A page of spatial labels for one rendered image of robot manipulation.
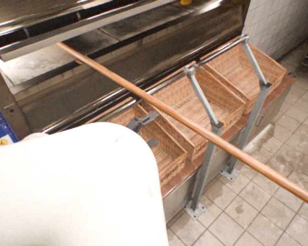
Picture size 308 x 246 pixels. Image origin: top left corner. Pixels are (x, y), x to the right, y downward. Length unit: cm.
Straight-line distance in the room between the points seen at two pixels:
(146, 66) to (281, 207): 151
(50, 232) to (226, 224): 183
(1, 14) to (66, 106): 51
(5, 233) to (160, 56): 144
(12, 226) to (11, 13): 86
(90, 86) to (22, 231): 113
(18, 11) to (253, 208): 195
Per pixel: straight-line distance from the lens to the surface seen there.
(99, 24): 103
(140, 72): 150
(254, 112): 171
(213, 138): 83
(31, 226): 25
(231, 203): 211
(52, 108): 128
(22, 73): 128
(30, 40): 93
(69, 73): 122
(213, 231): 198
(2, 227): 25
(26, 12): 104
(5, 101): 117
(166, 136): 142
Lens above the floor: 182
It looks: 47 degrees down
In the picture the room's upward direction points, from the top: straight up
